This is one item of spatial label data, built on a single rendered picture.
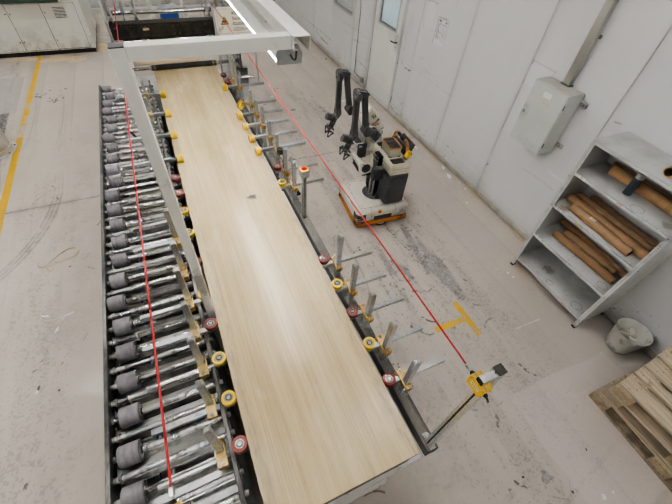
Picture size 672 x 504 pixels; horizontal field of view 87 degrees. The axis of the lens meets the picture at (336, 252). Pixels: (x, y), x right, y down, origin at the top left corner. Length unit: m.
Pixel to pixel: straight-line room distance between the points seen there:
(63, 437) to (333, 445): 2.11
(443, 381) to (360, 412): 1.36
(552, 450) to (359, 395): 1.83
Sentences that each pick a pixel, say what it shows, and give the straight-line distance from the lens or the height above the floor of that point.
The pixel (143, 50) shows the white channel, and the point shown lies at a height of 2.45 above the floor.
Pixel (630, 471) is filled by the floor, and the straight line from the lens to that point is 3.82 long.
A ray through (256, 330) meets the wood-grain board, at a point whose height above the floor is 0.90.
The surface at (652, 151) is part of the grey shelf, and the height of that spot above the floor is 1.55.
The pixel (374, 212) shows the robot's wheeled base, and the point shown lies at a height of 0.24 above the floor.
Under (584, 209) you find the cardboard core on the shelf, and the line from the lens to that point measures 3.94.
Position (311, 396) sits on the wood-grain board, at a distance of 2.14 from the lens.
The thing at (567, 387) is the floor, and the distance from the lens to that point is 3.84.
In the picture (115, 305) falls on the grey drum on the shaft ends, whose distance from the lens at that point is 2.79.
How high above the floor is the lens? 2.91
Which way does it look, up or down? 48 degrees down
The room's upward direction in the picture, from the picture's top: 6 degrees clockwise
